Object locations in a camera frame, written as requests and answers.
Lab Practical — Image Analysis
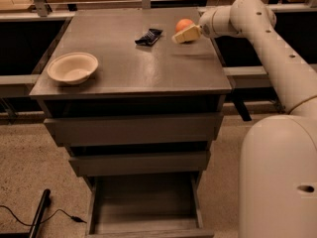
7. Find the grey metal rail frame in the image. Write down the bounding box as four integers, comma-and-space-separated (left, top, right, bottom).
0, 0, 317, 124

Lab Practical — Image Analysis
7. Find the white paper bowl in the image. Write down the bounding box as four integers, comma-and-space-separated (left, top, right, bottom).
47, 53, 98, 85

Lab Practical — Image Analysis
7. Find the grey open bottom drawer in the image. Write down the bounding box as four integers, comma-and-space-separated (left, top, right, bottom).
85, 173, 214, 238

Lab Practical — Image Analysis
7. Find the black bar on floor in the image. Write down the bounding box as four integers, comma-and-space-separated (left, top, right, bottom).
0, 188, 51, 238

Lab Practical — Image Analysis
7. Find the grey middle drawer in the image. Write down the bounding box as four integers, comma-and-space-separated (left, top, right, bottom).
69, 151, 210, 177

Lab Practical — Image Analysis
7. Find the orange fruit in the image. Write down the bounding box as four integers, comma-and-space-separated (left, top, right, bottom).
175, 19, 193, 33

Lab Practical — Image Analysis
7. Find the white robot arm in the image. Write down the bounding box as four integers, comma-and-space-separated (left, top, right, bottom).
172, 0, 317, 238

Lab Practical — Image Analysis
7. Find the black snack packet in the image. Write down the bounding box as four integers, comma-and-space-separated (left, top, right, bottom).
135, 29, 162, 47

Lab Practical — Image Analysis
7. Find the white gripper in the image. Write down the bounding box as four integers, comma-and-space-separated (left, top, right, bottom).
171, 6, 242, 44

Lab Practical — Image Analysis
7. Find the grey top drawer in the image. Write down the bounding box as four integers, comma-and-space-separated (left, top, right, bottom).
45, 113, 223, 147

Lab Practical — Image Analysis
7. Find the black cable on floor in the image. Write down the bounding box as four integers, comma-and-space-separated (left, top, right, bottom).
0, 204, 87, 227

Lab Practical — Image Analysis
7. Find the grey drawer cabinet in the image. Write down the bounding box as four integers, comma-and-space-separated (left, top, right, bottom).
29, 7, 233, 238

